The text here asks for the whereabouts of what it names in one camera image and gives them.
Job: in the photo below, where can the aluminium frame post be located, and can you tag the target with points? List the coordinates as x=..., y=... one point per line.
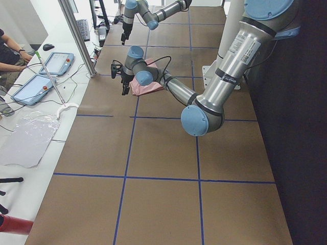
x=71, y=21

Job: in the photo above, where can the red cylinder bottle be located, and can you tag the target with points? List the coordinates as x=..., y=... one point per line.
x=15, y=225

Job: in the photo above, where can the black computer mouse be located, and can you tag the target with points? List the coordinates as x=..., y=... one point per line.
x=47, y=47

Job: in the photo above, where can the near blue teach pendant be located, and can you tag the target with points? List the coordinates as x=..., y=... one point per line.
x=33, y=90

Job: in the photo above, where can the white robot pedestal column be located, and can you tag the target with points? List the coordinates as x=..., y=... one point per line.
x=231, y=28

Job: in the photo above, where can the blue teach pendant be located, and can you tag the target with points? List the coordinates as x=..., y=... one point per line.
x=33, y=90
x=58, y=63

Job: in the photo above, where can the pink Snoopy t-shirt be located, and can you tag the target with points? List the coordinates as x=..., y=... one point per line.
x=148, y=85

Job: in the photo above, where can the far blue teach pendant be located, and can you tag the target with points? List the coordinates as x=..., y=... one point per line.
x=58, y=63

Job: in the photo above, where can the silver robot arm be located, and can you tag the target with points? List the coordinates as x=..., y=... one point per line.
x=260, y=22
x=151, y=20

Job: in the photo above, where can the black keyboard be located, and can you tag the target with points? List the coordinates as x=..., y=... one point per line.
x=83, y=28

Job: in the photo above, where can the clear plastic bag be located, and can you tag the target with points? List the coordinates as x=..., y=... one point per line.
x=30, y=139

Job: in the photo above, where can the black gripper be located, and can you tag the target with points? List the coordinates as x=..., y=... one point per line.
x=125, y=27
x=124, y=78

